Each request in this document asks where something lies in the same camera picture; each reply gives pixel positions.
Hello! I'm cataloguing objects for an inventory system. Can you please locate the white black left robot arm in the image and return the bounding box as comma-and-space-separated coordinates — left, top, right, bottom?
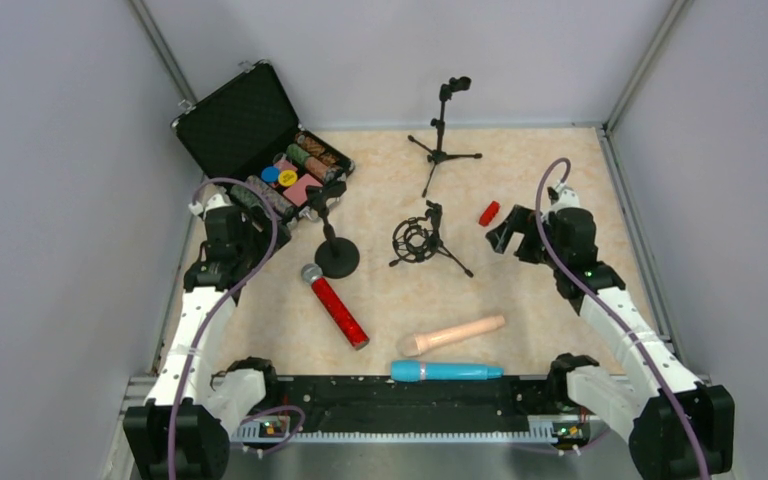
123, 193, 277, 479

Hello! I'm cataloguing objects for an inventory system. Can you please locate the light blue microphone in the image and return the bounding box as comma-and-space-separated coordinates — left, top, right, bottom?
390, 360, 504, 383

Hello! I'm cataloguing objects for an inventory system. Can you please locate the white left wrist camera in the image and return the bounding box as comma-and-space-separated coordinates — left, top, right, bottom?
188, 193, 232, 217

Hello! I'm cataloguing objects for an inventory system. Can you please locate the red glitter microphone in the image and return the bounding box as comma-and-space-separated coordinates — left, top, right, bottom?
301, 263, 370, 350

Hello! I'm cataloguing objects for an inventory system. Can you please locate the red toy brick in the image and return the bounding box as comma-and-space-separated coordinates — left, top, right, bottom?
478, 201, 501, 227

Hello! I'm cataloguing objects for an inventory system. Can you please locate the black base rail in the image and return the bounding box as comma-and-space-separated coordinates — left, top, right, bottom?
230, 375, 598, 453

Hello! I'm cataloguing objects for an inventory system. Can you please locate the black shock-mount tripod stand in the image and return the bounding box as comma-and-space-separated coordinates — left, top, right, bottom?
388, 200, 474, 278

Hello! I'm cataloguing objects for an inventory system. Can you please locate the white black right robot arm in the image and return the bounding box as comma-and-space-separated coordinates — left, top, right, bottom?
486, 205, 735, 479

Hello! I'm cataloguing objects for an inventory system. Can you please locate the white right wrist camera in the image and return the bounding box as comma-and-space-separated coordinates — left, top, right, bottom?
547, 185, 581, 212

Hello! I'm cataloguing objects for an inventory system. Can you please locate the black round-base mic stand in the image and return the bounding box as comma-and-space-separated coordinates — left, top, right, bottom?
306, 181, 360, 279

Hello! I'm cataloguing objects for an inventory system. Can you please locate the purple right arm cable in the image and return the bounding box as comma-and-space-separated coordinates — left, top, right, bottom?
534, 157, 713, 480

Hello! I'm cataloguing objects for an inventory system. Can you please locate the black poker chip case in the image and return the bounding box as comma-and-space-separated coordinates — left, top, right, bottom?
171, 60, 355, 229

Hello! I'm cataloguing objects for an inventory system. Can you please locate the black tall tripod mic stand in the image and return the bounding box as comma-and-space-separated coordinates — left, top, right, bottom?
407, 76, 483, 199

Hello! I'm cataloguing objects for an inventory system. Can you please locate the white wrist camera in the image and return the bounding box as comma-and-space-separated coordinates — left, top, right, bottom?
188, 193, 232, 217
547, 185, 581, 212

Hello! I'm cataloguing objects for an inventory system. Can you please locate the beige microphone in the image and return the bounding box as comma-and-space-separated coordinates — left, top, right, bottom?
397, 315, 506, 358

